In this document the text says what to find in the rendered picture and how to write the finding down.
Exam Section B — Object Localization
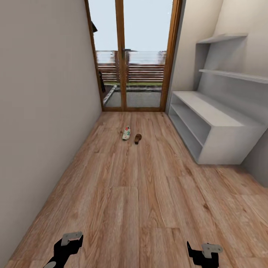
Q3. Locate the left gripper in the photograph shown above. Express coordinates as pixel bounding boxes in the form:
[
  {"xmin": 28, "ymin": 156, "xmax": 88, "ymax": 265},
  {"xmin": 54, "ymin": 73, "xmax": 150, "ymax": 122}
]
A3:
[{"xmin": 54, "ymin": 235, "xmax": 83, "ymax": 260}]

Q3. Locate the gym shoe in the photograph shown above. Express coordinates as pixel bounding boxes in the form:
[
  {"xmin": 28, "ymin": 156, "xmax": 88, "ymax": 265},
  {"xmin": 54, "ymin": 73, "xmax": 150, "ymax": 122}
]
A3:
[{"xmin": 122, "ymin": 126, "xmax": 131, "ymax": 140}]

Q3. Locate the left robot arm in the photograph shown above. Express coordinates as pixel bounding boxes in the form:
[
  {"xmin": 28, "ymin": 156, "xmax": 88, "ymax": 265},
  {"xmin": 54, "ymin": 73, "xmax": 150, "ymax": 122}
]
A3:
[{"xmin": 43, "ymin": 232, "xmax": 83, "ymax": 268}]

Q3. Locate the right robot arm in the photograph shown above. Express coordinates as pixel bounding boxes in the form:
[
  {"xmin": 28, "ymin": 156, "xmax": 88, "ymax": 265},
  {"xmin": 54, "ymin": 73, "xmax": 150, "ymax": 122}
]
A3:
[{"xmin": 187, "ymin": 241, "xmax": 223, "ymax": 268}]

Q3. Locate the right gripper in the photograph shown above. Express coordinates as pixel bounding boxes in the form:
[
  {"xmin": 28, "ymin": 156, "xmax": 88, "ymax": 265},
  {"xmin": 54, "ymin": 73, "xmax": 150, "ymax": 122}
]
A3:
[{"xmin": 187, "ymin": 241, "xmax": 219, "ymax": 268}]

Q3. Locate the sandal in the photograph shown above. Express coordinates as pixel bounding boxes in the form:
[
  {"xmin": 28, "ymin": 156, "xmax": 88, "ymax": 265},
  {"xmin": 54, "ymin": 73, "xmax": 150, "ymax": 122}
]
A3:
[{"xmin": 135, "ymin": 134, "xmax": 142, "ymax": 145}]

